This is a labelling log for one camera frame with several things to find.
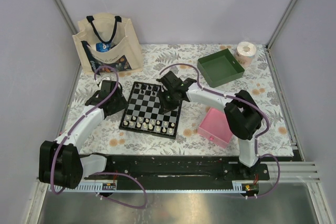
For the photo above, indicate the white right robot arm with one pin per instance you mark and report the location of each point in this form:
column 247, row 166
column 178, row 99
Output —
column 242, row 114

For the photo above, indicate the pink plastic tray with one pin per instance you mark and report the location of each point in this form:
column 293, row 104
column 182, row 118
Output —
column 215, row 128

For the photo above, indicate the floral table cloth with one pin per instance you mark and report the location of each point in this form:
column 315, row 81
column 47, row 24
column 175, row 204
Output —
column 107, row 138

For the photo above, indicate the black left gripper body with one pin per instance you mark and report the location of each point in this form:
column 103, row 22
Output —
column 119, row 102

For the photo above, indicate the cream canvas tote bag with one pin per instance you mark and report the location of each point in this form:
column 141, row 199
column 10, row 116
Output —
column 105, row 39

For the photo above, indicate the toilet paper roll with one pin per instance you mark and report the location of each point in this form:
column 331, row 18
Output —
column 245, row 53

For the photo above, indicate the blue white packet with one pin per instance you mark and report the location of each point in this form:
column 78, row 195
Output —
column 102, row 47

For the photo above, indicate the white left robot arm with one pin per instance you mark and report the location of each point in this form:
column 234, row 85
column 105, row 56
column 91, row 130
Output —
column 59, row 161

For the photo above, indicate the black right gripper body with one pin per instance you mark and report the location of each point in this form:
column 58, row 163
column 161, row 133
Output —
column 168, row 101

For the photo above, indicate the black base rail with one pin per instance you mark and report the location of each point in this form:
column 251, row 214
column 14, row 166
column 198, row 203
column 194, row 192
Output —
column 215, row 167

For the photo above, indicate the black white chess board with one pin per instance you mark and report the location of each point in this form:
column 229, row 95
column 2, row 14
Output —
column 143, row 114

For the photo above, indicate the green plastic tray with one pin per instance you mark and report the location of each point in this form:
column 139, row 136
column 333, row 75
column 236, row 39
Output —
column 220, row 68

